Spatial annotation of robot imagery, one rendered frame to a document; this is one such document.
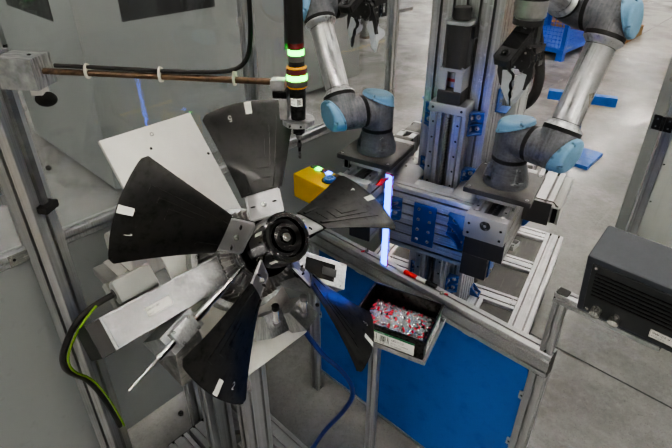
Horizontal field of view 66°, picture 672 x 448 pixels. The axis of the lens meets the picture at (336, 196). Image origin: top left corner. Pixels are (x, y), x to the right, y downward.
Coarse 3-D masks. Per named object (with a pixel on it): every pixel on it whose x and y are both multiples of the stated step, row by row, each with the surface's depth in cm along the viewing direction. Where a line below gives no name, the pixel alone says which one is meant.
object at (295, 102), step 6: (294, 90) 107; (300, 90) 107; (294, 96) 108; (300, 96) 108; (294, 102) 108; (300, 102) 108; (294, 108) 109; (300, 108) 109; (294, 114) 110; (300, 114) 110; (294, 120) 111; (300, 120) 110; (294, 132) 112; (300, 132) 112
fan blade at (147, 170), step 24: (144, 168) 102; (144, 192) 102; (168, 192) 104; (192, 192) 106; (120, 216) 101; (144, 216) 104; (168, 216) 105; (192, 216) 108; (216, 216) 110; (120, 240) 103; (144, 240) 105; (168, 240) 108; (192, 240) 110; (216, 240) 113
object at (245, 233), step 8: (232, 224) 113; (240, 224) 114; (248, 224) 114; (232, 232) 114; (240, 232) 115; (248, 232) 116; (224, 240) 114; (232, 240) 115; (240, 240) 116; (248, 240) 117; (224, 248) 116; (232, 248) 116; (240, 248) 117
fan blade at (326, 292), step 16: (320, 288) 122; (336, 304) 123; (352, 304) 133; (336, 320) 118; (352, 320) 125; (368, 320) 132; (352, 336) 120; (368, 336) 127; (352, 352) 116; (368, 352) 122
